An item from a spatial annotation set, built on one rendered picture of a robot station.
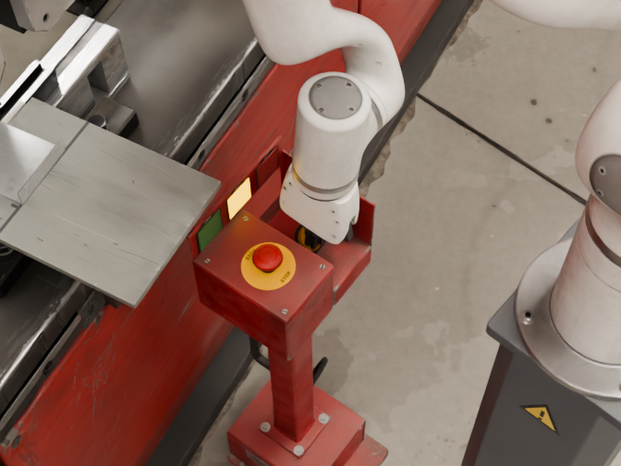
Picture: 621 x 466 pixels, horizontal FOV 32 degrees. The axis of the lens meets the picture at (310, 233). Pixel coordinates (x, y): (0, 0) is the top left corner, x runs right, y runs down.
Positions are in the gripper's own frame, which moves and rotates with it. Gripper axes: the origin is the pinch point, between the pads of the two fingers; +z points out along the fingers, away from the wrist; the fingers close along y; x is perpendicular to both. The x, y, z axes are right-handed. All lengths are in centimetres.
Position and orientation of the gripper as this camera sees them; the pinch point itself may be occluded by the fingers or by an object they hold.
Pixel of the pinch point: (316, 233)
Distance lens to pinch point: 147.6
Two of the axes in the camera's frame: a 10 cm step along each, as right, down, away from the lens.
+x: 5.9, -6.9, 4.2
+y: 8.0, 5.4, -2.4
